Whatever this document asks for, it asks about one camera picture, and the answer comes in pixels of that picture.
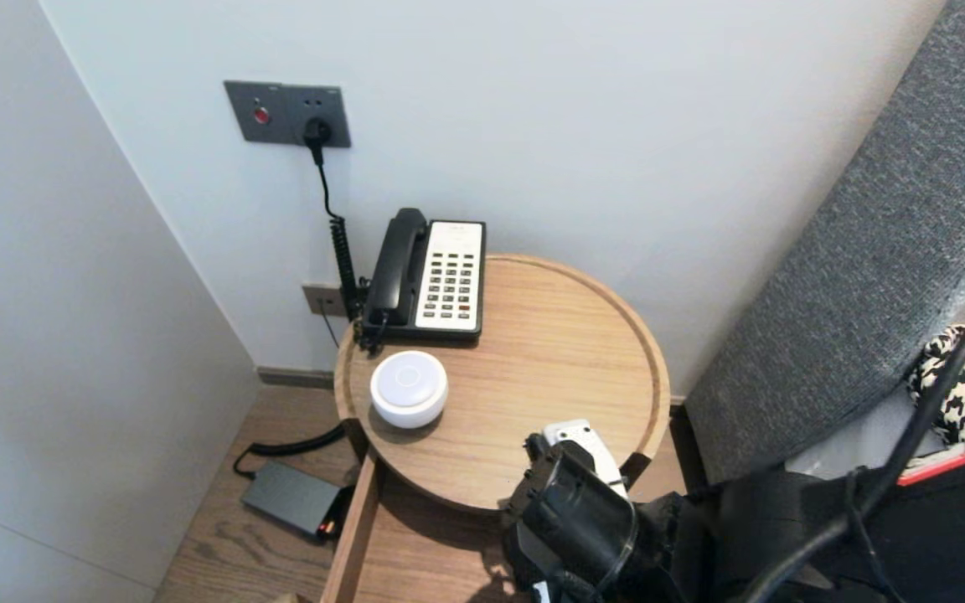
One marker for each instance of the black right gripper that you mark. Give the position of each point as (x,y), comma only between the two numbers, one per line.
(558,590)

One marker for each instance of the curved wooden table drawer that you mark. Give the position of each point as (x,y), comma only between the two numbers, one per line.
(415,553)

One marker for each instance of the white round smart speaker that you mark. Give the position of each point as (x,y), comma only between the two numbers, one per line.
(407,387)

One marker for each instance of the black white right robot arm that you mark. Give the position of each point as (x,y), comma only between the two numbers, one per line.
(583,519)

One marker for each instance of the round wooden side table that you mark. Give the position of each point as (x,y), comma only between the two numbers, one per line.
(533,352)

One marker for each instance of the gray power adapter box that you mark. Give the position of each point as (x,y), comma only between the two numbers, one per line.
(290,498)

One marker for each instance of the black and white telephone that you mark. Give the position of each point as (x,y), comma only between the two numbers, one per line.
(449,276)

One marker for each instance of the black telephone handset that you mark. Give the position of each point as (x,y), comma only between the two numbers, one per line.
(394,268)

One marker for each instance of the gray fabric headboard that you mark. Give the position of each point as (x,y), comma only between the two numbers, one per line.
(868,251)

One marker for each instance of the beige wall phone jack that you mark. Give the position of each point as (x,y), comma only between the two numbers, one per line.
(323,300)

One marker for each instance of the gray wall power socket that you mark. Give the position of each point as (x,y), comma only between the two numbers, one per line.
(327,105)

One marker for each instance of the gray wall switch red button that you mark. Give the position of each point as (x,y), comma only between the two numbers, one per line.
(255,113)

